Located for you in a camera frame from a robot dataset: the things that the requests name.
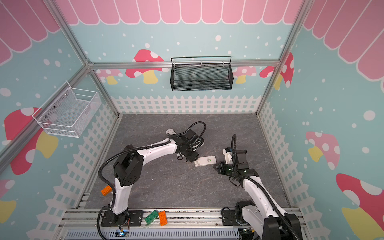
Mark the small green circuit board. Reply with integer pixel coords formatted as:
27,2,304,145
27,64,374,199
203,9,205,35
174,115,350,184
115,230,130,238

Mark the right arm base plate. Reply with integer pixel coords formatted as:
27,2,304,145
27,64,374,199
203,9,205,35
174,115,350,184
221,205,264,227

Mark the white remote control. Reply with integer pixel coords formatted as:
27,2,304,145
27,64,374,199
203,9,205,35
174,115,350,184
166,129,178,138
194,156,217,167

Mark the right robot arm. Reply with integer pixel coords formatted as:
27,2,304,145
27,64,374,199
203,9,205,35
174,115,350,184
214,135,303,240

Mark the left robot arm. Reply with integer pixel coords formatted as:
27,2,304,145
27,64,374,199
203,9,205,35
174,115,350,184
98,121,207,226

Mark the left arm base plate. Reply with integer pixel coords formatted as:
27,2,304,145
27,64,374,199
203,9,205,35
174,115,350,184
101,210,144,227

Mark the orange toy brick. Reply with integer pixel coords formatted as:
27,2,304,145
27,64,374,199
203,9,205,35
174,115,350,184
158,211,168,226

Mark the green toy brick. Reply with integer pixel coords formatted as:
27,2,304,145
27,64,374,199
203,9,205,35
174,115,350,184
145,210,159,226

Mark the black mesh wall basket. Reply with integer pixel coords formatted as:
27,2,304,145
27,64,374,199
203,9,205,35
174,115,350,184
170,56,234,91

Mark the orange brick on left arm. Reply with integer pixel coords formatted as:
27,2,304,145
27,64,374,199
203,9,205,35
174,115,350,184
101,186,113,196

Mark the white wire wall basket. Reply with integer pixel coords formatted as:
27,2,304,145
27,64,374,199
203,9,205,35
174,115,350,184
32,82,102,138

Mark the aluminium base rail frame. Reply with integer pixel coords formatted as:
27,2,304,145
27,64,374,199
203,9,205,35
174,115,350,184
54,208,254,240

